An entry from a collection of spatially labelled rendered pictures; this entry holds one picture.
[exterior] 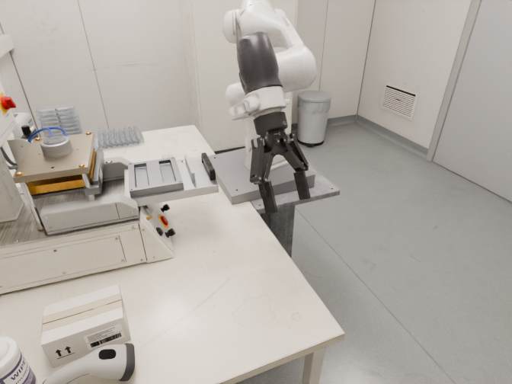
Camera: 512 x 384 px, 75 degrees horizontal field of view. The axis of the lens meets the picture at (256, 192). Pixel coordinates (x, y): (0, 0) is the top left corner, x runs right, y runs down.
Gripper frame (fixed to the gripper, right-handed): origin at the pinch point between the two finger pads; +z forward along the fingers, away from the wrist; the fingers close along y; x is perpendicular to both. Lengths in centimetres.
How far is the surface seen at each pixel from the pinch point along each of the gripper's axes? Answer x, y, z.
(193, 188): 40.6, 5.4, -7.4
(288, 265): 21.8, 20.7, 24.3
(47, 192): 60, -30, -16
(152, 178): 51, -2, -14
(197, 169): 48, 15, -13
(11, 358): 39, -51, 17
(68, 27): 239, 73, -160
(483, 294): -5, 155, 93
